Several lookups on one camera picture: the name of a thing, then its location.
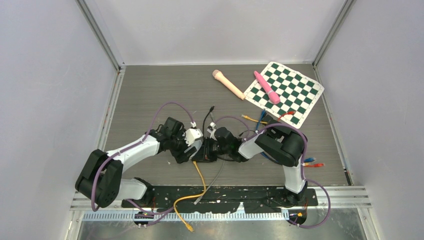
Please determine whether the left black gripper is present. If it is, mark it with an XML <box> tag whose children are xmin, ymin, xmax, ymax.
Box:
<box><xmin>169</xmin><ymin>129</ymin><xmax>197</xmax><ymax>163</ymax></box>

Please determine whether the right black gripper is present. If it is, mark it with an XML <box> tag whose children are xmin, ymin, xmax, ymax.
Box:
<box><xmin>193</xmin><ymin>136</ymin><xmax>231</xmax><ymax>162</ymax></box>

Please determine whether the black ethernet cable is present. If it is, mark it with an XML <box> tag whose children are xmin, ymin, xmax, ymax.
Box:
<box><xmin>202</xmin><ymin>105</ymin><xmax>239</xmax><ymax>163</ymax></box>

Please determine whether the yellow ethernet cable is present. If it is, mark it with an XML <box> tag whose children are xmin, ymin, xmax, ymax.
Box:
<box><xmin>241</xmin><ymin>114</ymin><xmax>314</xmax><ymax>167</ymax></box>

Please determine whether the grey thin cable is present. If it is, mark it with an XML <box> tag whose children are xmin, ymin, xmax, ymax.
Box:
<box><xmin>193</xmin><ymin>112</ymin><xmax>227</xmax><ymax>206</ymax></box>

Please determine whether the blue ethernet cable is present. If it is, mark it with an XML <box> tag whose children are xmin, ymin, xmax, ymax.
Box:
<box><xmin>255</xmin><ymin>109</ymin><xmax>316</xmax><ymax>165</ymax></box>

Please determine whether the red ethernet cable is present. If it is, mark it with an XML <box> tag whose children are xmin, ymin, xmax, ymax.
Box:
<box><xmin>277</xmin><ymin>110</ymin><xmax>326</xmax><ymax>168</ymax></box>

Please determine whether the black network switch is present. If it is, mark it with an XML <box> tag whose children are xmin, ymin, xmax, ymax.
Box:
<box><xmin>191</xmin><ymin>147</ymin><xmax>218</xmax><ymax>163</ymax></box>

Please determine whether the white small router box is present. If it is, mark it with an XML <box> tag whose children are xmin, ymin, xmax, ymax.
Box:
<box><xmin>190</xmin><ymin>137</ymin><xmax>203</xmax><ymax>151</ymax></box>

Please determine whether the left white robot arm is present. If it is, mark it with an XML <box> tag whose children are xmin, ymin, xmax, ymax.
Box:
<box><xmin>75</xmin><ymin>117</ymin><xmax>203</xmax><ymax>210</ymax></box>

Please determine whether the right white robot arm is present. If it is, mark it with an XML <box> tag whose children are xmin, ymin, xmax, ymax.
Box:
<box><xmin>194</xmin><ymin>119</ymin><xmax>308</xmax><ymax>205</ymax></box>

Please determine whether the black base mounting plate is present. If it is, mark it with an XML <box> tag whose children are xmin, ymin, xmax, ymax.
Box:
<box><xmin>135</xmin><ymin>185</ymin><xmax>318</xmax><ymax>214</ymax></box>

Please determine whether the beige toy microphone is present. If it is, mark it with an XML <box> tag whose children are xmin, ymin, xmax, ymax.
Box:
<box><xmin>212</xmin><ymin>69</ymin><xmax>246</xmax><ymax>100</ymax></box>

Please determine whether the pink toy microphone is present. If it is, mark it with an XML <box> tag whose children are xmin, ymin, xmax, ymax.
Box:
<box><xmin>253</xmin><ymin>71</ymin><xmax>281</xmax><ymax>105</ymax></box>

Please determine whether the green white checkerboard mat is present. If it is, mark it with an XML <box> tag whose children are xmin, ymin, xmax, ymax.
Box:
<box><xmin>244</xmin><ymin>61</ymin><xmax>325</xmax><ymax>129</ymax></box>

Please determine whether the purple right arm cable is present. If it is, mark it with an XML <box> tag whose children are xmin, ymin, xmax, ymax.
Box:
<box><xmin>211</xmin><ymin>115</ymin><xmax>331</xmax><ymax>230</ymax></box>

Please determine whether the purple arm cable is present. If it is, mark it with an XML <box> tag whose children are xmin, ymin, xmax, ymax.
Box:
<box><xmin>211</xmin><ymin>115</ymin><xmax>331</xmax><ymax>230</ymax></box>
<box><xmin>90</xmin><ymin>101</ymin><xmax>197</xmax><ymax>227</ymax></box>

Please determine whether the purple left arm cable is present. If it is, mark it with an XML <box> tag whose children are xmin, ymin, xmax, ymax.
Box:
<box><xmin>90</xmin><ymin>101</ymin><xmax>197</xmax><ymax>227</ymax></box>

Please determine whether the aluminium front rail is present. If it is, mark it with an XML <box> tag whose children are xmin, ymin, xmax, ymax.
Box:
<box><xmin>70</xmin><ymin>186</ymin><xmax>372</xmax><ymax>224</ymax></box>

